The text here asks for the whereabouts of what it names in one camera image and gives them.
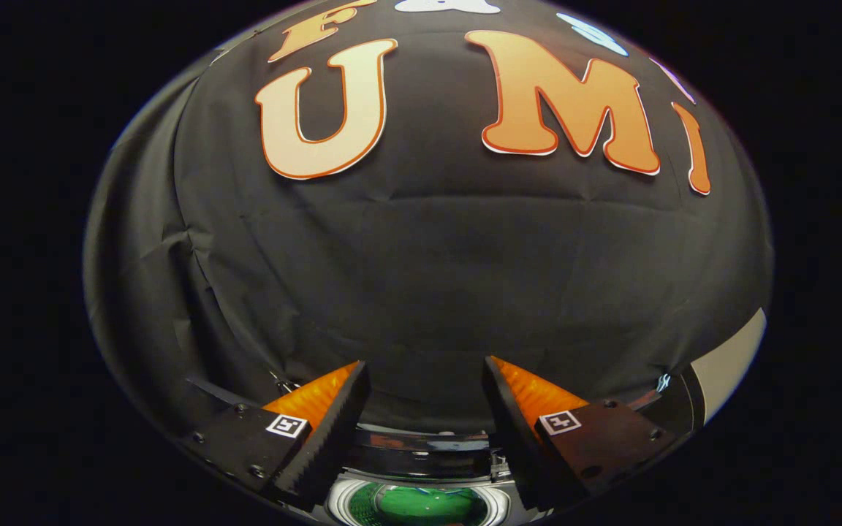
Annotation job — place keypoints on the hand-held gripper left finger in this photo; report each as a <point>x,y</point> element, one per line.
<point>330,446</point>

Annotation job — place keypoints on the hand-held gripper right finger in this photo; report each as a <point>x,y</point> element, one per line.
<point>520,446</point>

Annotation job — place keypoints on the transparent washing machine lid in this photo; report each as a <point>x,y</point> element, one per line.
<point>421,453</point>

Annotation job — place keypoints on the green polo shirt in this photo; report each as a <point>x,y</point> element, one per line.
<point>421,505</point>

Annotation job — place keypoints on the black backdrop cloth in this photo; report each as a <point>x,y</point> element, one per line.
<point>428,277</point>

